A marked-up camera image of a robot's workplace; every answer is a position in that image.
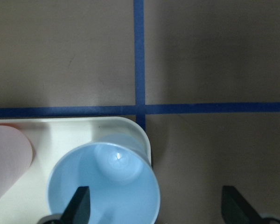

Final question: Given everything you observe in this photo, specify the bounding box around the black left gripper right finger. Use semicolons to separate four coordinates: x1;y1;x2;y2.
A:
221;186;263;224

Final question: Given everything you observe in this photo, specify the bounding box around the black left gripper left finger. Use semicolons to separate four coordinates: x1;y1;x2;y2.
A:
60;186;91;224

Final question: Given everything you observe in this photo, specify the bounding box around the light blue plastic cup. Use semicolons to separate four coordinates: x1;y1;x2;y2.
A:
47;133;161;224

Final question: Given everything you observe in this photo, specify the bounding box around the pink plastic cup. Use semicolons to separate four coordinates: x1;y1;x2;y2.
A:
0;126;33;198

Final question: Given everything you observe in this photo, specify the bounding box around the cream white plastic tray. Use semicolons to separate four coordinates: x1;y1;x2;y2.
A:
0;117;152;224

